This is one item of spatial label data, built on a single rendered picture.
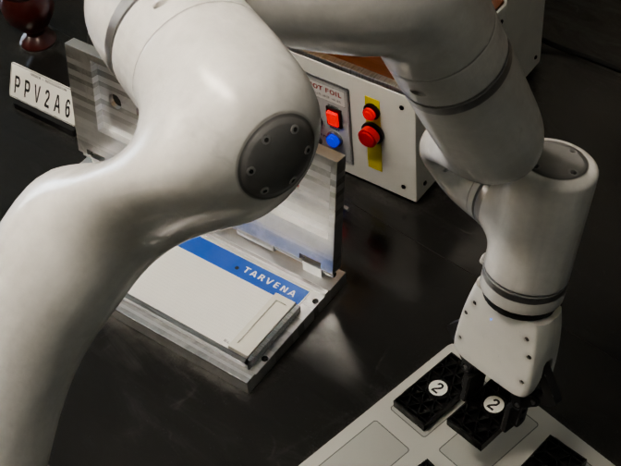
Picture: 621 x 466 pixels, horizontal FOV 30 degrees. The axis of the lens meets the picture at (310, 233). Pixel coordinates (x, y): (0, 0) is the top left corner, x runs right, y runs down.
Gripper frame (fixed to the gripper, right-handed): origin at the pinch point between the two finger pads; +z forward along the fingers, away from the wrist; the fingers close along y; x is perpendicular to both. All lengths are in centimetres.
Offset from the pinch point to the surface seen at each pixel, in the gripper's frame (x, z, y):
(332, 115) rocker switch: 17.0, -6.8, -43.4
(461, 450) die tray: -1.8, 8.3, -1.3
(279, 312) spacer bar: -3.9, 6.6, -29.6
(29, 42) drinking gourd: 7, 6, -102
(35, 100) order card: -1, 7, -88
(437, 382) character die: 2.2, 6.2, -8.9
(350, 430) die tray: -8.4, 9.7, -12.1
